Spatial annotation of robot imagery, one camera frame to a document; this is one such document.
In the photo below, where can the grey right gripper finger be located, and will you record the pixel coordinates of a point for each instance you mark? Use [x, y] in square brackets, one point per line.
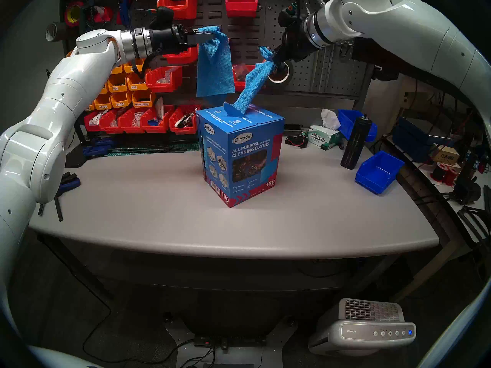
[277, 53]
[281, 63]

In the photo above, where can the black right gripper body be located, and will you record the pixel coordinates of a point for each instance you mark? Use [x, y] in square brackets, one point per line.
[295, 41]

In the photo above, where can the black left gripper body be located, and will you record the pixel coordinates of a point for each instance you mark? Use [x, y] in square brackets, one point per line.
[168, 38]

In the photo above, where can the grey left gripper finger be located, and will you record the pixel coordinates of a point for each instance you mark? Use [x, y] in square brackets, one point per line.
[205, 37]
[193, 30]

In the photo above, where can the blue microfiber shop towel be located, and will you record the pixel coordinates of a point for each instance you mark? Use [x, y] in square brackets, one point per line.
[253, 83]
[215, 72]

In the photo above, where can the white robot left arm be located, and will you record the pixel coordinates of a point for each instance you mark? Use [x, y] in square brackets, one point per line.
[57, 102]

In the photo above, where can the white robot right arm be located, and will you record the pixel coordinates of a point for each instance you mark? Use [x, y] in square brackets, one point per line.
[402, 18]

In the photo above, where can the black orange tape roll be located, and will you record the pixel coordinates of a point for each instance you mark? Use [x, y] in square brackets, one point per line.
[282, 78]

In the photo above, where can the red storage bin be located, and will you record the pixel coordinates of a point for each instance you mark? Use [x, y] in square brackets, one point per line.
[163, 81]
[184, 128]
[92, 122]
[130, 125]
[239, 85]
[109, 125]
[178, 7]
[182, 57]
[155, 126]
[241, 7]

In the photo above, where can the clear plastic bag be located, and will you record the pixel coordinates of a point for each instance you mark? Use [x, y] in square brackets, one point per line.
[242, 71]

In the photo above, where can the black carabiner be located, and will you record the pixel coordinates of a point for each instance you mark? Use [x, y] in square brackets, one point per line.
[345, 49]

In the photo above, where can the white tissue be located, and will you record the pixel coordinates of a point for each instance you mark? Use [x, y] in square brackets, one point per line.
[329, 119]

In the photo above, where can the black electronic module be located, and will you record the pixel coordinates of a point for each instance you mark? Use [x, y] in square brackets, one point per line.
[296, 141]

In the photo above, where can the Kimtech wipes box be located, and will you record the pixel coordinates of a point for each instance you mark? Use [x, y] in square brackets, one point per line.
[324, 138]

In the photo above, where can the black bar clamp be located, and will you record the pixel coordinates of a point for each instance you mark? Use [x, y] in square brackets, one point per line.
[86, 10]

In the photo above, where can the blue plastic bin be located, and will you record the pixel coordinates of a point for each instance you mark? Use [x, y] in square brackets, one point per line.
[347, 122]
[378, 173]

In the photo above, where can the red yellow tape roll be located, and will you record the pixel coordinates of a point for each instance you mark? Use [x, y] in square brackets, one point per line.
[73, 13]

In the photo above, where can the blue cleaning cloth box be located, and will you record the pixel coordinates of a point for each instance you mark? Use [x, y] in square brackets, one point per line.
[245, 160]

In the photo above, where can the black spray can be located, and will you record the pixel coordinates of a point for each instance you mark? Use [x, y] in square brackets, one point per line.
[356, 141]

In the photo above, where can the green cutting mat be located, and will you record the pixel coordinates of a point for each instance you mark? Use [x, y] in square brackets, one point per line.
[191, 146]

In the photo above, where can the dark blue box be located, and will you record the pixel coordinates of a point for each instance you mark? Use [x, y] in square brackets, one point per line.
[410, 139]

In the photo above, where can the flat black pad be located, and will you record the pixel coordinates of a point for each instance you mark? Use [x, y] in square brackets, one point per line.
[74, 158]

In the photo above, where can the blue black hand clamp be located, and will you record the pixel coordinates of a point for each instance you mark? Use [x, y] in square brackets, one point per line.
[69, 184]

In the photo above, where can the small cardboard box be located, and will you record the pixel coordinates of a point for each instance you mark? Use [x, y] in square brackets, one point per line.
[445, 155]

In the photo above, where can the black power adapter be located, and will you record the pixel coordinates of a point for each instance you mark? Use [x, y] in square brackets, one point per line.
[468, 191]

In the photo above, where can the black laptop stand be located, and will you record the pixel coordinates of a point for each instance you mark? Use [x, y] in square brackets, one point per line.
[473, 221]

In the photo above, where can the white air purifier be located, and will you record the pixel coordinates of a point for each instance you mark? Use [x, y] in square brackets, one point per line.
[362, 329]

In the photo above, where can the black power strip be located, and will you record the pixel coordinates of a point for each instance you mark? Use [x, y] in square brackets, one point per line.
[230, 341]

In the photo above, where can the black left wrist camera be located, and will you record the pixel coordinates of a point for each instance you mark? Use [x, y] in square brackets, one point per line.
[161, 16]

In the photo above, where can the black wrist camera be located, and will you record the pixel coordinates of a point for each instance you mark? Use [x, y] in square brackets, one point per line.
[161, 16]
[288, 15]

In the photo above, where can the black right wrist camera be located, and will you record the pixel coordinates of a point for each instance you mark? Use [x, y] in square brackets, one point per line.
[288, 15]

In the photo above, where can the grey duct tape roll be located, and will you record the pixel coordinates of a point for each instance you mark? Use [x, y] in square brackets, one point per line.
[54, 32]

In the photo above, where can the dark table frame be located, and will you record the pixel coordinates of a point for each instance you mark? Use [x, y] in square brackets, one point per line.
[215, 273]

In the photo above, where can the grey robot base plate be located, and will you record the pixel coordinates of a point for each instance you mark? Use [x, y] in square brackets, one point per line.
[180, 336]

